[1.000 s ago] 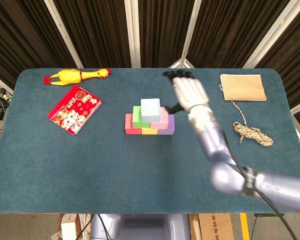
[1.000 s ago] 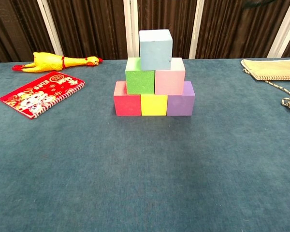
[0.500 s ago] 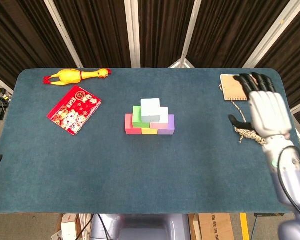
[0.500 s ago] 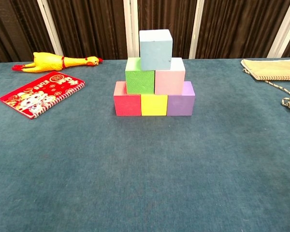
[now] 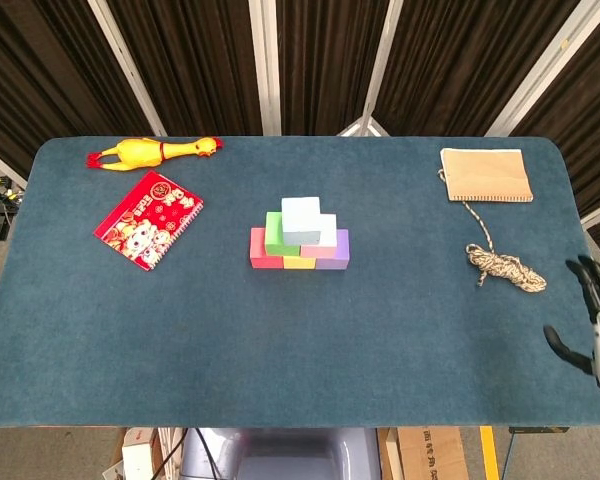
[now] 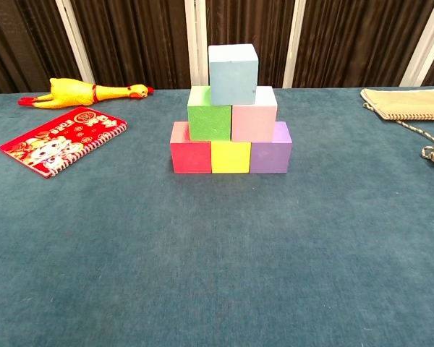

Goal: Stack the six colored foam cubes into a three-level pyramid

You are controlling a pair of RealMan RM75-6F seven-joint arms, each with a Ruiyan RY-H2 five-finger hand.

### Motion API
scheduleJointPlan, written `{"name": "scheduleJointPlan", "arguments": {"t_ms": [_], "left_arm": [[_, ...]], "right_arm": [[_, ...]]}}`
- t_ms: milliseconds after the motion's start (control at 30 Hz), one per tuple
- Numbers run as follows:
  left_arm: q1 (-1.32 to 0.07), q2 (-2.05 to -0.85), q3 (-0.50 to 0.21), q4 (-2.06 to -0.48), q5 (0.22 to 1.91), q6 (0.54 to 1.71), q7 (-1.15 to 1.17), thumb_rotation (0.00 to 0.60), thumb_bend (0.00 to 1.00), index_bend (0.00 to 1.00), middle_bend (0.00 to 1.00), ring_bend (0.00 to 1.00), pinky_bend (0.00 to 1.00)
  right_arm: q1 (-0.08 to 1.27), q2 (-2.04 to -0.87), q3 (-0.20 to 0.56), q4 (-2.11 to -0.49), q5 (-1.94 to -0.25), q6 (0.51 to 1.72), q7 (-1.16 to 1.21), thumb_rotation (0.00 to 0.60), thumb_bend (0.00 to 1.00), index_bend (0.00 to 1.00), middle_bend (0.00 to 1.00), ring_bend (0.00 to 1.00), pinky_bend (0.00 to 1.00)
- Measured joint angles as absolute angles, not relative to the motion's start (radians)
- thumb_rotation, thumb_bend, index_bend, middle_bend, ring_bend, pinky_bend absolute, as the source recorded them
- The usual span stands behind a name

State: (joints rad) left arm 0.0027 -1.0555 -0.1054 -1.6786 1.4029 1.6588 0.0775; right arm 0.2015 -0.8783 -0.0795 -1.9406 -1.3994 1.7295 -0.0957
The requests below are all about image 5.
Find purple foam cube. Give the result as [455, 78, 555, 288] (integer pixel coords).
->
[315, 228, 351, 272]

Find red foam cube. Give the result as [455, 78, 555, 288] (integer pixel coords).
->
[249, 227, 285, 270]

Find pink and white foam cube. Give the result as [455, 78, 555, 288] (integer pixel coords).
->
[299, 213, 339, 259]

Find green foam cube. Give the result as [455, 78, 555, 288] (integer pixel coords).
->
[264, 211, 303, 258]

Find light blue foam cube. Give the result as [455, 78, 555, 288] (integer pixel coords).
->
[280, 196, 322, 247]

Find white cardboard box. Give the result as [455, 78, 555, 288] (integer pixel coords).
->
[121, 427, 161, 480]

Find red spiral notebook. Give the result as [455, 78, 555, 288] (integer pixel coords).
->
[93, 170, 205, 273]

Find brown kraft spiral notebook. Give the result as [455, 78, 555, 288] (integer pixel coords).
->
[439, 147, 535, 204]

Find brown cardboard box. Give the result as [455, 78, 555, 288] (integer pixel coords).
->
[397, 427, 469, 480]

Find yellow rubber chicken toy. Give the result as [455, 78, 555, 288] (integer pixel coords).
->
[85, 136, 225, 174]

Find grey-blue robot torso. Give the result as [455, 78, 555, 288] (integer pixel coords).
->
[179, 427, 381, 480]

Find dark brown curtain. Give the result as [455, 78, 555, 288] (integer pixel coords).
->
[0, 0, 600, 261]

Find beige braided rope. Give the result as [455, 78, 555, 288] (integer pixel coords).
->
[437, 168, 548, 294]

